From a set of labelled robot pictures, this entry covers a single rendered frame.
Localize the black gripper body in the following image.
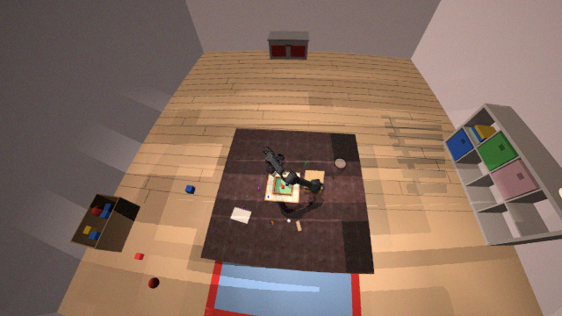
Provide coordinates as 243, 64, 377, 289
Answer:
266, 154, 285, 174

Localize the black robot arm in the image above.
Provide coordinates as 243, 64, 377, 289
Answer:
263, 147, 323, 192

